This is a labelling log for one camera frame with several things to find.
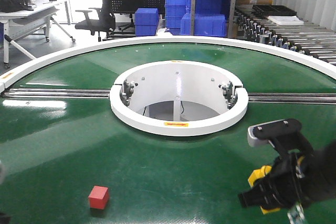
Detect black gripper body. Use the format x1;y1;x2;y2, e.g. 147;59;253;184
238;141;335;209

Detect yellow duplo block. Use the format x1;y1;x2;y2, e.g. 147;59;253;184
248;165;280;215

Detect red cube block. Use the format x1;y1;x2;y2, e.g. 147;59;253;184
88;185;110;210

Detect right conveyor steel rollers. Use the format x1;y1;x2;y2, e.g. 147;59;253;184
248;92;335;105

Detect conveyor steel rollers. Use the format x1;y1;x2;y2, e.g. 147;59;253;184
248;92;335;105
3;88;110;99

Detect white outer conveyor rim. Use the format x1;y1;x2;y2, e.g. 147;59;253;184
1;36;335;93

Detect roller conveyor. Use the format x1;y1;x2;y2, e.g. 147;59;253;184
235;5;335;65

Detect white foam sheet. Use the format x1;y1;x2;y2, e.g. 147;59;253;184
267;16;304;26

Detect black tray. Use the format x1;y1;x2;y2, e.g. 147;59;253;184
252;5;297;17

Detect blue crate under rack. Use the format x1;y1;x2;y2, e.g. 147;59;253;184
180;14;227;37

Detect tall blue crate stack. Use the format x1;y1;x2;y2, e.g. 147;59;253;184
164;0;187;29

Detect blue crate stack by pegboard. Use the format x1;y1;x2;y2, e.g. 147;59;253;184
134;8;159;37

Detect black office chair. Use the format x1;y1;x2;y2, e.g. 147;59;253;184
75;0;116;42

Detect left conveyor steel rollers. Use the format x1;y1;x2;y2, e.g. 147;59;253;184
3;88;110;99

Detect white folding desk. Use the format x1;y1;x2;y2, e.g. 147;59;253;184
1;0;76;70

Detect white inner conveyor ring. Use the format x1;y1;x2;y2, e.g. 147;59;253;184
109;60;249;137

